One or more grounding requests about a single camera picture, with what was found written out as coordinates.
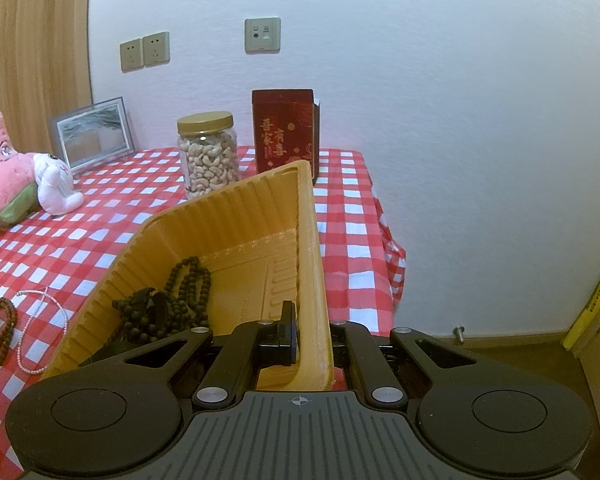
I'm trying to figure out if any wooden door panel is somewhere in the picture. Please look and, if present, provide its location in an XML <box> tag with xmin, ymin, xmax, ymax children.
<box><xmin>0</xmin><ymin>0</ymin><xmax>92</xmax><ymax>161</ymax></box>

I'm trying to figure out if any pale pink bead necklace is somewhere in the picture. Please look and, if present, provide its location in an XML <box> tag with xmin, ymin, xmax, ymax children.
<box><xmin>16</xmin><ymin>287</ymin><xmax>74</xmax><ymax>375</ymax></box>

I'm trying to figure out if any red gift box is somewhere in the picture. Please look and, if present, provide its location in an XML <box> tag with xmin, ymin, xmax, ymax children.
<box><xmin>251</xmin><ymin>88</ymin><xmax>323</xmax><ymax>185</ymax></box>

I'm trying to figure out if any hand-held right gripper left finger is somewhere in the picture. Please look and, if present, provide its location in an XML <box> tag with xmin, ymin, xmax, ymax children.
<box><xmin>111</xmin><ymin>300</ymin><xmax>297</xmax><ymax>408</ymax></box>

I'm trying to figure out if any beige wall power socket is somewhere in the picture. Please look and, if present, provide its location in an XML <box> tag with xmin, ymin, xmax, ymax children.
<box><xmin>142</xmin><ymin>31</ymin><xmax>172</xmax><ymax>67</ymax></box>
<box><xmin>119</xmin><ymin>37</ymin><xmax>144</xmax><ymax>72</ymax></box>

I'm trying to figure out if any yellow board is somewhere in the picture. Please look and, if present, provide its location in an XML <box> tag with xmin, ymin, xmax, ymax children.
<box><xmin>562</xmin><ymin>249</ymin><xmax>600</xmax><ymax>359</ymax></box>

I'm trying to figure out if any white plush toy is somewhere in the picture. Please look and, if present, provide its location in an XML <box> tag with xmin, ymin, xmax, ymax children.
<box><xmin>32</xmin><ymin>152</ymin><xmax>85</xmax><ymax>217</ymax></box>

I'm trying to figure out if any red white checked tablecloth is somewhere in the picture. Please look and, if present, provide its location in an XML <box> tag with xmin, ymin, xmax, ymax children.
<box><xmin>0</xmin><ymin>147</ymin><xmax>407</xmax><ymax>467</ymax></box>

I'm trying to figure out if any pink starfish plush toy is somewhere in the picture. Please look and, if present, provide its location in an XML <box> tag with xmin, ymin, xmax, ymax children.
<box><xmin>0</xmin><ymin>111</ymin><xmax>41</xmax><ymax>226</ymax></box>

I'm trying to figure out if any cashew jar with gold lid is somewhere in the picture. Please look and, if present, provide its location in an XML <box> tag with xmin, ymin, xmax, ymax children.
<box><xmin>176</xmin><ymin>111</ymin><xmax>240</xmax><ymax>200</ymax></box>

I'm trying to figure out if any dark bead necklace with tassel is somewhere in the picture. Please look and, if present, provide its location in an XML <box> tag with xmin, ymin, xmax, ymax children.
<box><xmin>111</xmin><ymin>255</ymin><xmax>213</xmax><ymax>347</ymax></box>

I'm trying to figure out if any beige wall data socket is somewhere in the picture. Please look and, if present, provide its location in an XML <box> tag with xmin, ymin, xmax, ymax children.
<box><xmin>244</xmin><ymin>16</ymin><xmax>282</xmax><ymax>54</ymax></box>

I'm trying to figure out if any silver picture frame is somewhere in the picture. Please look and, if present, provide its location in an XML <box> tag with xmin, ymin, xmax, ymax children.
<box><xmin>48</xmin><ymin>96</ymin><xmax>134</xmax><ymax>175</ymax></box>

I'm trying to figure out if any yellow plastic tray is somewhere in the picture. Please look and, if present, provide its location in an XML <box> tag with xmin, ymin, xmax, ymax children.
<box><xmin>42</xmin><ymin>159</ymin><xmax>337</xmax><ymax>392</ymax></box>

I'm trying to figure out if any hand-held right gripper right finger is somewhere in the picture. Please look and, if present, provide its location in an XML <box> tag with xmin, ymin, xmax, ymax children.
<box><xmin>328</xmin><ymin>319</ymin><xmax>482</xmax><ymax>407</ymax></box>

